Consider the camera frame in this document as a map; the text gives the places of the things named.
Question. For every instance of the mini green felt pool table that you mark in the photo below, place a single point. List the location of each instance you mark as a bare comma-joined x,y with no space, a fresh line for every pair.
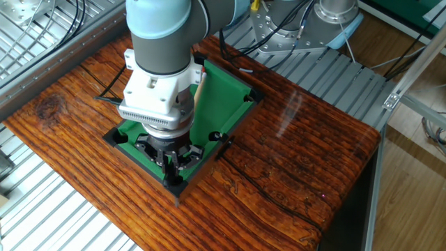
223,101

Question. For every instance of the green board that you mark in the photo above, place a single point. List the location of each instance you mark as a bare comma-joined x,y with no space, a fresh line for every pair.
400,10

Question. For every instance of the grey light-blue robot arm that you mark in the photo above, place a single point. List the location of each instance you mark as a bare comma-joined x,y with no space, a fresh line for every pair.
160,45

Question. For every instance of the aluminium frame leg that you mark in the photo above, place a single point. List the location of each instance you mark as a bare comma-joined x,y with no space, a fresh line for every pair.
374,209

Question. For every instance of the round-holed silver metal plate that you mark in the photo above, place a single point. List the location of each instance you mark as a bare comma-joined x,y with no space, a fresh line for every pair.
24,8

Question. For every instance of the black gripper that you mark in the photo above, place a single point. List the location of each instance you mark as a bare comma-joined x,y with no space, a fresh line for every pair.
167,145

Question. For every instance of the yellow plastic object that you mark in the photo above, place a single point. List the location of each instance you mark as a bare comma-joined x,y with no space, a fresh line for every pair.
255,4

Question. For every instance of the glossy wooden board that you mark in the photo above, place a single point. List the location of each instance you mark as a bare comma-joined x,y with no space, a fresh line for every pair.
278,157

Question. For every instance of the grey aluminium rail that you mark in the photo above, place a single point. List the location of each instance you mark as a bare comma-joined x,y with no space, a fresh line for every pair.
35,80

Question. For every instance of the silver robot mounting plate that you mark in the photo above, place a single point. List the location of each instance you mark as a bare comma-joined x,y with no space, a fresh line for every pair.
278,40

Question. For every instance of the aluminium frame beam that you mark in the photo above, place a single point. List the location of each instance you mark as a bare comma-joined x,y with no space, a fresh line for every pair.
418,66

